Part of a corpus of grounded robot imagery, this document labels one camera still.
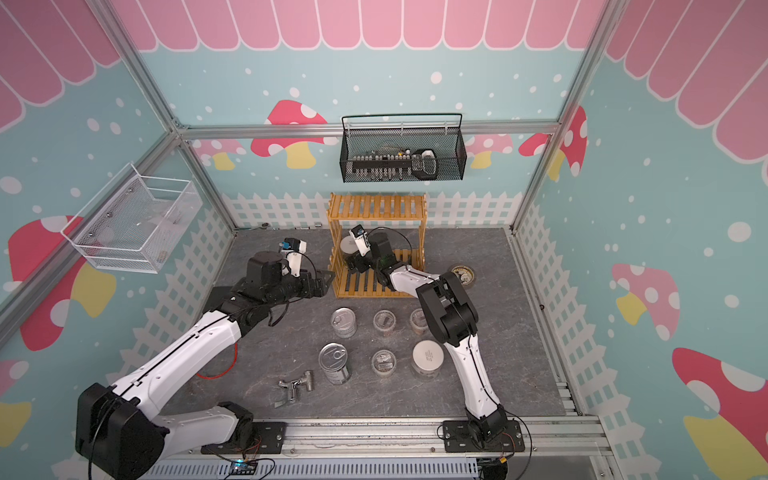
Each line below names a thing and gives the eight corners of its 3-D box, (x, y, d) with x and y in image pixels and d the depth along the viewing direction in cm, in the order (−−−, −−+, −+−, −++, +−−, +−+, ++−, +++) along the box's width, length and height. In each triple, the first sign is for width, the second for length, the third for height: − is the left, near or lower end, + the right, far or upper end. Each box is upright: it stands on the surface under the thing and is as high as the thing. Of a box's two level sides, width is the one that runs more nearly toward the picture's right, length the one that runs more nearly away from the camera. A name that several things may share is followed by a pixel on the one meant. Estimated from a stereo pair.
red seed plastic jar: (373, 337, 93) (372, 328, 88) (374, 318, 97) (373, 309, 92) (396, 337, 93) (396, 328, 88) (396, 318, 97) (396, 309, 92)
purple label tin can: (332, 338, 93) (329, 330, 88) (335, 316, 98) (332, 307, 93) (355, 338, 93) (354, 330, 88) (357, 316, 98) (356, 307, 93)
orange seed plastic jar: (413, 337, 93) (414, 328, 88) (407, 320, 97) (408, 310, 92) (426, 334, 94) (428, 324, 89) (420, 317, 98) (421, 307, 93)
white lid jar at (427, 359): (412, 381, 85) (414, 369, 77) (411, 353, 90) (413, 340, 82) (441, 381, 85) (445, 369, 77) (438, 353, 90) (442, 340, 82)
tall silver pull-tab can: (324, 385, 84) (316, 371, 75) (328, 358, 89) (320, 342, 80) (350, 385, 84) (344, 371, 75) (352, 358, 89) (347, 342, 80)
